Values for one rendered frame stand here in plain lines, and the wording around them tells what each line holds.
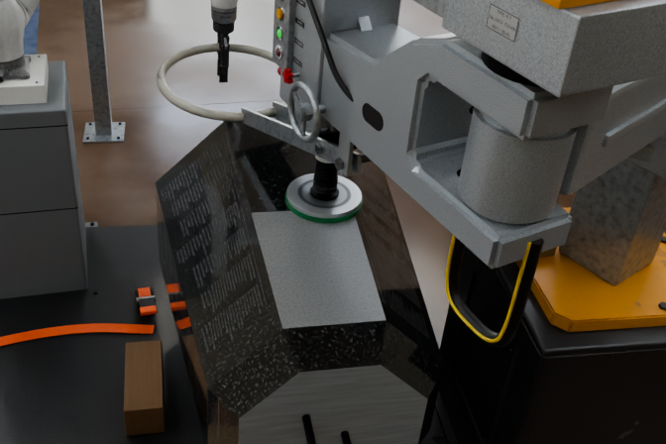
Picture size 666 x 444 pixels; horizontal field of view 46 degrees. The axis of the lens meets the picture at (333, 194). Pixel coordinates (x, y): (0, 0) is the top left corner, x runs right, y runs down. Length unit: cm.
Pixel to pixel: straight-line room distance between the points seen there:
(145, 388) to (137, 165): 157
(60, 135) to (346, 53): 132
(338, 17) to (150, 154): 233
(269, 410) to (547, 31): 109
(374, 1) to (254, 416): 100
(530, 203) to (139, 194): 253
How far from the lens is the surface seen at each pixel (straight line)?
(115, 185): 380
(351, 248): 206
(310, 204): 216
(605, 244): 219
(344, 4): 184
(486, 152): 144
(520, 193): 146
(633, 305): 219
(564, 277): 220
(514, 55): 129
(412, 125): 160
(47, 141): 282
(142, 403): 260
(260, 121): 236
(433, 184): 160
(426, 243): 352
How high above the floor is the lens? 208
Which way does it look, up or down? 34 degrees down
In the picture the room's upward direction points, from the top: 6 degrees clockwise
